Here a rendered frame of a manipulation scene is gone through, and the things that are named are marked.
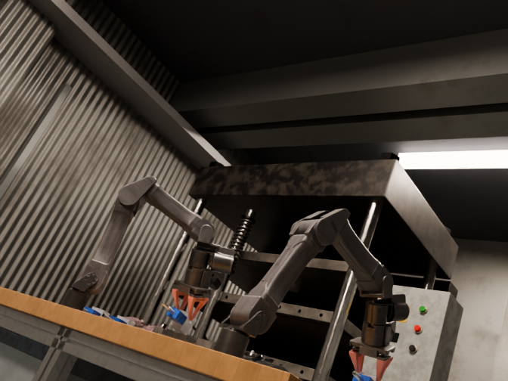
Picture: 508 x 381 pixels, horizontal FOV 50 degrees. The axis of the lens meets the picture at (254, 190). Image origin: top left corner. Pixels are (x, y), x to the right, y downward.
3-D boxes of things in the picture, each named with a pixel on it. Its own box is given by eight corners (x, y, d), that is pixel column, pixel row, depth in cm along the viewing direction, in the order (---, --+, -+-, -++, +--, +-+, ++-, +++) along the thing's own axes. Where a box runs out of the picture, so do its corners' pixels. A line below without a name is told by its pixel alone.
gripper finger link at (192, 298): (187, 315, 165) (195, 285, 165) (203, 323, 160) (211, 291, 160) (171, 314, 160) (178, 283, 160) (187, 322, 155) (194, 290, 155)
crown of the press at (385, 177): (360, 271, 221) (399, 149, 245) (162, 248, 308) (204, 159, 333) (435, 345, 273) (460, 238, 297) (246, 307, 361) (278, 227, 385)
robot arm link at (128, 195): (218, 236, 169) (141, 178, 172) (220, 227, 161) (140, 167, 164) (193, 266, 165) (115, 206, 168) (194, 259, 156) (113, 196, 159)
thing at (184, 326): (162, 313, 151) (173, 297, 153) (151, 308, 154) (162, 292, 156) (187, 336, 159) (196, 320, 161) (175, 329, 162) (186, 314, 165)
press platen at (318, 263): (357, 273, 237) (360, 262, 239) (191, 252, 312) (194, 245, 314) (418, 332, 281) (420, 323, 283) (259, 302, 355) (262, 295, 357)
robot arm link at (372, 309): (376, 322, 145) (379, 296, 145) (393, 328, 140) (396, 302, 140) (358, 323, 140) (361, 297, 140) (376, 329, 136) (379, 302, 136)
